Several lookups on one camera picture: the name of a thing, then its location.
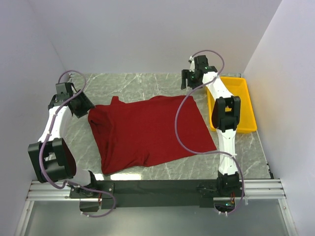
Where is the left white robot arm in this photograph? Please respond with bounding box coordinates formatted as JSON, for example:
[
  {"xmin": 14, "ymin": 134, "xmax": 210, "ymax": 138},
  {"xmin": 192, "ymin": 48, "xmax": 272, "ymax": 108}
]
[{"xmin": 28, "ymin": 82, "xmax": 98, "ymax": 198}]

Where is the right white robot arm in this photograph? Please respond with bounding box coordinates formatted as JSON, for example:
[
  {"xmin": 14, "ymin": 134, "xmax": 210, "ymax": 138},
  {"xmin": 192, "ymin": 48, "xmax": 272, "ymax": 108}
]
[{"xmin": 181, "ymin": 55, "xmax": 242, "ymax": 197}]

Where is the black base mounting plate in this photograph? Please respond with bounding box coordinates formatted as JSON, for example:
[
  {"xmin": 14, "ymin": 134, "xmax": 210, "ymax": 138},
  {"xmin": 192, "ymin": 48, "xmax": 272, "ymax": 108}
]
[{"xmin": 68, "ymin": 179, "xmax": 245, "ymax": 212}]

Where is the aluminium frame rail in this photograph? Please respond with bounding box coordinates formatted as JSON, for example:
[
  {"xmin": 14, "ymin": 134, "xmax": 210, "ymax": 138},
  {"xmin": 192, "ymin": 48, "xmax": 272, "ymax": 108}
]
[{"xmin": 26, "ymin": 179, "xmax": 286, "ymax": 202}]

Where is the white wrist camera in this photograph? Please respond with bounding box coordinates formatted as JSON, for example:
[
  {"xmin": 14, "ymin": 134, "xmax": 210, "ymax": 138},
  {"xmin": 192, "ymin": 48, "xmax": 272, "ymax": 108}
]
[
  {"xmin": 189, "ymin": 56, "xmax": 195, "ymax": 72},
  {"xmin": 65, "ymin": 72, "xmax": 75, "ymax": 82}
]

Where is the red t shirt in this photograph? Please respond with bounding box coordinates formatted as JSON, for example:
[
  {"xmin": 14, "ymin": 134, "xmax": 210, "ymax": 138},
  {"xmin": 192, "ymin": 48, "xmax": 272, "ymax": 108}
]
[{"xmin": 88, "ymin": 95, "xmax": 217, "ymax": 175}]

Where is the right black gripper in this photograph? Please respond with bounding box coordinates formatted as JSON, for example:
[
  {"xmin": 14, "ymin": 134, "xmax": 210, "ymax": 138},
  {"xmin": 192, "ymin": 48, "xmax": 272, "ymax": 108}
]
[{"xmin": 181, "ymin": 70, "xmax": 203, "ymax": 90}]

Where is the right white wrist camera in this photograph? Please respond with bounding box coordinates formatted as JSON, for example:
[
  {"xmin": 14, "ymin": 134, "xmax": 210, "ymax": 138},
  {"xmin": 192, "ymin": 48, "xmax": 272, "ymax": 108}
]
[{"xmin": 189, "ymin": 56, "xmax": 195, "ymax": 72}]

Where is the yellow plastic tray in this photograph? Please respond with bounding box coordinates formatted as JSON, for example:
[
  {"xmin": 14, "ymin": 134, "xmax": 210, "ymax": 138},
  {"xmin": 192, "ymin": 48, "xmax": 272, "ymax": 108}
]
[{"xmin": 206, "ymin": 77, "xmax": 257, "ymax": 133}]

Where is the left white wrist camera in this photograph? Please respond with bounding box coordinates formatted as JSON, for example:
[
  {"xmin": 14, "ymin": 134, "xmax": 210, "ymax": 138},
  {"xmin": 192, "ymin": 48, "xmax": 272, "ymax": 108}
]
[{"xmin": 65, "ymin": 72, "xmax": 75, "ymax": 82}]

